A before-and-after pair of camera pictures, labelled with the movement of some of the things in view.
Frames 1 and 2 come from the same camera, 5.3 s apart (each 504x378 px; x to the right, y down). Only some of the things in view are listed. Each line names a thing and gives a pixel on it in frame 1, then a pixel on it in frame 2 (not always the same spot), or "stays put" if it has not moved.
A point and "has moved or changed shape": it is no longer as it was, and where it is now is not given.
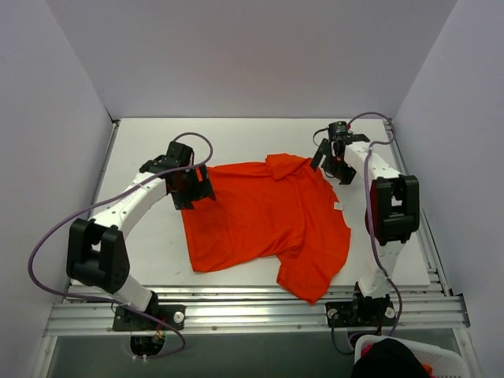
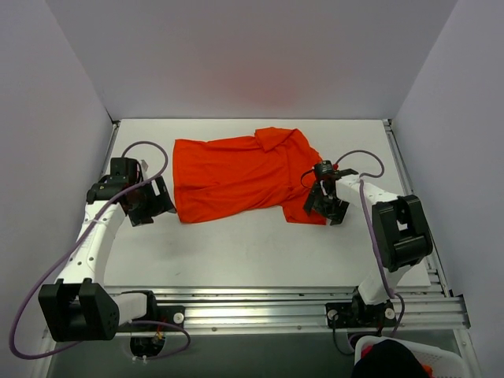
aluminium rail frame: [249, 310] stays put
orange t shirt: [283, 208] has moved or changed shape
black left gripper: [193, 190] -> [153, 204]
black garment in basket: [388, 357] stays put
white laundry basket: [438, 362] stays put
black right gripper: [336, 165] -> [325, 206]
